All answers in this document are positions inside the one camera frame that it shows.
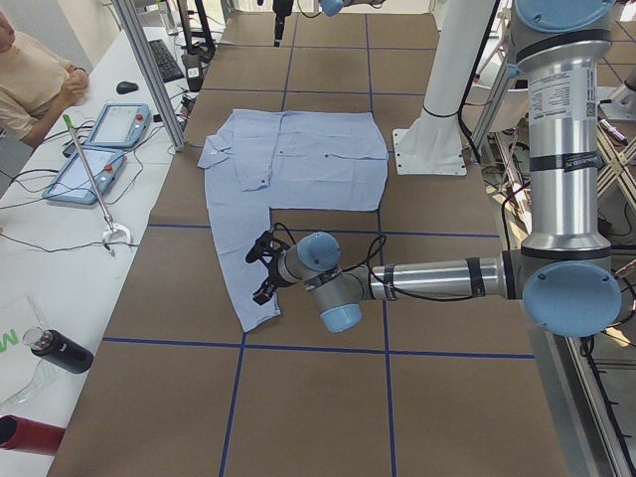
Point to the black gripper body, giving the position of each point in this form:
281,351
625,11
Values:
272,275
279,15

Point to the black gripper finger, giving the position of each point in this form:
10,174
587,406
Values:
264,294
278,36

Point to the light blue striped shirt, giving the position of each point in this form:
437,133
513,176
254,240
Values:
259,161

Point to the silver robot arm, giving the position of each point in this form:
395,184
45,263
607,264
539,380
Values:
332,7
561,272

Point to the black power adapter box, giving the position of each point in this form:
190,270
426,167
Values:
193,71

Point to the black keyboard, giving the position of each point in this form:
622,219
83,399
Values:
169,69

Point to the silver reacher grabber stick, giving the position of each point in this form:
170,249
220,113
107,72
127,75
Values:
113,228

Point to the black computer mouse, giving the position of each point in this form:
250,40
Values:
125,87

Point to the upper blue teach pendant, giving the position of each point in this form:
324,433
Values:
119,126

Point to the blue teach pendant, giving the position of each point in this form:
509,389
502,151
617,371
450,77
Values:
119,126
72,184

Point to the black water bottle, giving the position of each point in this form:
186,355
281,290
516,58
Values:
57,349

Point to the lower blue teach pendant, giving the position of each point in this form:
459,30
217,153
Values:
72,184

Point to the seated person beige shirt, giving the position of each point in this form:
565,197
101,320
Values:
37,86

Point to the red cylinder bottle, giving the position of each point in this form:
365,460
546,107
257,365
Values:
25,435

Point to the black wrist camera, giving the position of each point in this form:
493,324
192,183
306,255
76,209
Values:
266,248

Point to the grey aluminium frame post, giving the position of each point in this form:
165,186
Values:
127,15

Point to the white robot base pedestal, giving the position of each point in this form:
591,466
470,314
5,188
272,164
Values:
432,145

